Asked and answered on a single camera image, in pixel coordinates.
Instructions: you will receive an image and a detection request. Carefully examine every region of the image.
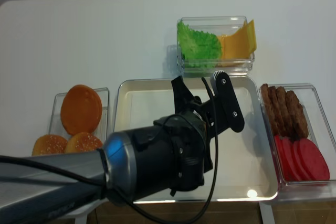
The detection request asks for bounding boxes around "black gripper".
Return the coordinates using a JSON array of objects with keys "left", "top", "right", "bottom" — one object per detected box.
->
[{"left": 153, "top": 76, "right": 218, "bottom": 196}]

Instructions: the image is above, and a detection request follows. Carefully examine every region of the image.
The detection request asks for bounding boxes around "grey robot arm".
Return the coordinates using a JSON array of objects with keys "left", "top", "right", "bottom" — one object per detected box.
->
[{"left": 1, "top": 77, "right": 223, "bottom": 223}]

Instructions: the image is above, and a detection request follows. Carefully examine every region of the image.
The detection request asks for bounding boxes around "clear lettuce cheese container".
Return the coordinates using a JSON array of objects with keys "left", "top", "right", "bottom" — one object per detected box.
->
[{"left": 176, "top": 16, "right": 255, "bottom": 76}]

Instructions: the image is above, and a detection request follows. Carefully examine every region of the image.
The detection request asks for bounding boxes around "yellow cheese slice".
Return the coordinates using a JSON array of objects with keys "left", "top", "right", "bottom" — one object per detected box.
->
[{"left": 217, "top": 20, "right": 257, "bottom": 60}]

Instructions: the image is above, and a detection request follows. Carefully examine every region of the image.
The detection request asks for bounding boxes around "green lettuce leaf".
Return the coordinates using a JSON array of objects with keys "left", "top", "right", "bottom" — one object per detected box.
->
[{"left": 177, "top": 21, "right": 222, "bottom": 68}]

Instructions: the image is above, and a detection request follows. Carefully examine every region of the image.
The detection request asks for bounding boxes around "brown meat patty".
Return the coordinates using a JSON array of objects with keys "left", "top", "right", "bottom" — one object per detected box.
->
[
  {"left": 276, "top": 86, "right": 296, "bottom": 137},
  {"left": 268, "top": 86, "right": 288, "bottom": 137},
  {"left": 286, "top": 90, "right": 309, "bottom": 138},
  {"left": 260, "top": 83, "right": 279, "bottom": 135}
]

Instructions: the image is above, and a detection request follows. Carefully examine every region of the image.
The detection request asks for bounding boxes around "white metal tray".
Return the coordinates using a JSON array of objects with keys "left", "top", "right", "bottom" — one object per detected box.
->
[{"left": 114, "top": 77, "right": 278, "bottom": 201}]

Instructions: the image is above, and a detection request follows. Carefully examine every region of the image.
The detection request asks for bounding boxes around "plain orange bun bottom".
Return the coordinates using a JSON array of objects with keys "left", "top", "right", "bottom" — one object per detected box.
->
[{"left": 60, "top": 84, "right": 102, "bottom": 135}]

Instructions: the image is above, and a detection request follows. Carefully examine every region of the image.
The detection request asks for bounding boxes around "sesame bun top right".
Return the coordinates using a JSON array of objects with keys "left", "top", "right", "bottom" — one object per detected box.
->
[{"left": 65, "top": 132, "right": 103, "bottom": 153}]

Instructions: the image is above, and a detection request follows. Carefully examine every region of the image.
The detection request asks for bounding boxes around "sesame bun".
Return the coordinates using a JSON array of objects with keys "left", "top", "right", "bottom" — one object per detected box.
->
[
  {"left": 65, "top": 132, "right": 103, "bottom": 153},
  {"left": 32, "top": 134, "right": 68, "bottom": 156}
]

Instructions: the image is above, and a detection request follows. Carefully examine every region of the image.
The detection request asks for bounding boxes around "red tomato slice back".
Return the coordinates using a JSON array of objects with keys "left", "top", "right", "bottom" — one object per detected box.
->
[{"left": 274, "top": 135, "right": 289, "bottom": 181}]

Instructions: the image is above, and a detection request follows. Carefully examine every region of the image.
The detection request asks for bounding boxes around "red tomato slice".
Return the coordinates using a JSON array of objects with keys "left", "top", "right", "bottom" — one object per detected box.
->
[
  {"left": 274, "top": 135, "right": 289, "bottom": 181},
  {"left": 293, "top": 138, "right": 330, "bottom": 181},
  {"left": 281, "top": 137, "right": 301, "bottom": 182}
]

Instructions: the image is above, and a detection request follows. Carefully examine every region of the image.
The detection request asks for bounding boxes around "red tomato slice middle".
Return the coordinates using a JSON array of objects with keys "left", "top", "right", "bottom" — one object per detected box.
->
[{"left": 281, "top": 137, "right": 301, "bottom": 182}]

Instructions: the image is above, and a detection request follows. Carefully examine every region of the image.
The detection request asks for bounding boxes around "clear patty tomato container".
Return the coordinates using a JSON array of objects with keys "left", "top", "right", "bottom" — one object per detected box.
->
[{"left": 259, "top": 83, "right": 335, "bottom": 202}]

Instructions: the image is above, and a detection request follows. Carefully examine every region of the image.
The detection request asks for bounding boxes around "clear plastic bun container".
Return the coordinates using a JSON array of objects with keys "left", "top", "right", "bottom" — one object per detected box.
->
[{"left": 49, "top": 84, "right": 110, "bottom": 154}]

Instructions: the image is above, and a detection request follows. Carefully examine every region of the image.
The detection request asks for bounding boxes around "sesame bun top left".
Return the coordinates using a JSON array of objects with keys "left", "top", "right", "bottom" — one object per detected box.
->
[{"left": 32, "top": 134, "right": 68, "bottom": 156}]

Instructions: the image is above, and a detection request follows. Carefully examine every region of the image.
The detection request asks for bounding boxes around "red tomato slice front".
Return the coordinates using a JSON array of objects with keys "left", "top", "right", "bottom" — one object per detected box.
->
[{"left": 293, "top": 138, "right": 330, "bottom": 181}]

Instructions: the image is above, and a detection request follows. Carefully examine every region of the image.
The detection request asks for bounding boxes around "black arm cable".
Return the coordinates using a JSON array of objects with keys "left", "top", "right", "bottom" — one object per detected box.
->
[{"left": 0, "top": 77, "right": 219, "bottom": 223}]

